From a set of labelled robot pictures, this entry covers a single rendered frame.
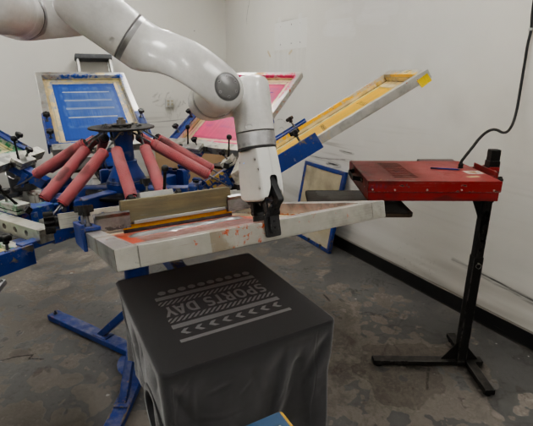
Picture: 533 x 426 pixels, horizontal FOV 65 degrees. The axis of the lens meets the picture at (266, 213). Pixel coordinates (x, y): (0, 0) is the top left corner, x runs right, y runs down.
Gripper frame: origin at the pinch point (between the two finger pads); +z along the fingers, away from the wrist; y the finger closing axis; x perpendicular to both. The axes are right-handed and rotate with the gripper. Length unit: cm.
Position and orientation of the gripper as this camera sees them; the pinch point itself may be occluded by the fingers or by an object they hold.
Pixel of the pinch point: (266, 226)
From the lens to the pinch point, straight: 83.0
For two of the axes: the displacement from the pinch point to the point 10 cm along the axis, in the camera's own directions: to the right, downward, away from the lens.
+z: 1.2, 9.9, 0.8
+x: 8.8, -1.5, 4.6
